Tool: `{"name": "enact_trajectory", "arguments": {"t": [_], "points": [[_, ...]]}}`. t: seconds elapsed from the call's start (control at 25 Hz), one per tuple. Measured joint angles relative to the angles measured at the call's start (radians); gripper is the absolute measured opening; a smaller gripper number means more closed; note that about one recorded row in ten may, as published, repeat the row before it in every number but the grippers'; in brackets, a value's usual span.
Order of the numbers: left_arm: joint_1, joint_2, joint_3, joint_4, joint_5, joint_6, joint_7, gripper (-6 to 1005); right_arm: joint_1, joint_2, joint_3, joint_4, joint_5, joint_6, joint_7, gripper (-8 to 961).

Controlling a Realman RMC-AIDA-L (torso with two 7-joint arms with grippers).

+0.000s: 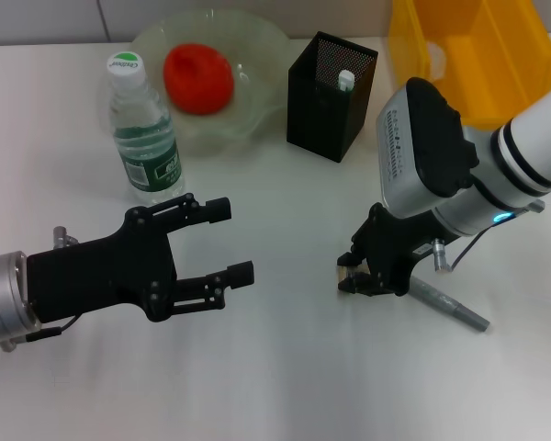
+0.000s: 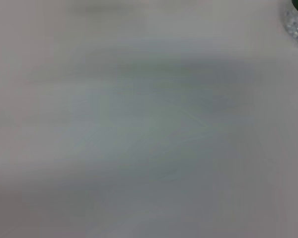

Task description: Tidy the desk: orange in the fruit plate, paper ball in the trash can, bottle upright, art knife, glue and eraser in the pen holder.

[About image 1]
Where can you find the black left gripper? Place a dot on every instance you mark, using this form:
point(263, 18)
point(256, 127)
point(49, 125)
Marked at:
point(96, 271)

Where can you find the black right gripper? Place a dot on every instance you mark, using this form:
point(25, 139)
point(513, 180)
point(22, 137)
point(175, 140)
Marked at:
point(395, 243)

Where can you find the beige eraser with barcode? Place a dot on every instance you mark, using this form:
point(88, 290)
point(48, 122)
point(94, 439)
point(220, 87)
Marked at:
point(345, 273)

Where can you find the grey marker pen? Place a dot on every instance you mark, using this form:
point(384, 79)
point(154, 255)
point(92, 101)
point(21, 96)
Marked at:
point(459, 310)

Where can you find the clear water bottle green label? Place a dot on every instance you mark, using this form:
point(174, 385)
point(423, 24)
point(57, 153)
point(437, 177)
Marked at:
point(151, 156)

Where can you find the orange fruit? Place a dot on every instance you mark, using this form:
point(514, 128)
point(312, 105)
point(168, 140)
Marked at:
point(197, 78)

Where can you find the green pen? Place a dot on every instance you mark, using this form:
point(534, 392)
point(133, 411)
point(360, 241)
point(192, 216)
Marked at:
point(346, 80)

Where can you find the white paper ball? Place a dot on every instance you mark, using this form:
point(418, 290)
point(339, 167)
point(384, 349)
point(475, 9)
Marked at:
point(436, 57)

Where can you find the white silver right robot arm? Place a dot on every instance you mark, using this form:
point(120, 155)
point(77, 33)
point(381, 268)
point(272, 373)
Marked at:
point(519, 156)

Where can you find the clear glass fruit bowl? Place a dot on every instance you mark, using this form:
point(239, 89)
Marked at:
point(252, 92)

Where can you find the black mesh pen holder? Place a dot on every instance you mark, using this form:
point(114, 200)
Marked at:
point(321, 115)

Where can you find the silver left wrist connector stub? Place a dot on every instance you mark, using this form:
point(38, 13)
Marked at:
point(62, 236)

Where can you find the yellow plastic bin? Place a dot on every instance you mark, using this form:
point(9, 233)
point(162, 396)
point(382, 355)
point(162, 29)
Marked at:
point(486, 55)

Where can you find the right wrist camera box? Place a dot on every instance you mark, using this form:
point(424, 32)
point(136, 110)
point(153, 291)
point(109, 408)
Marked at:
point(418, 147)

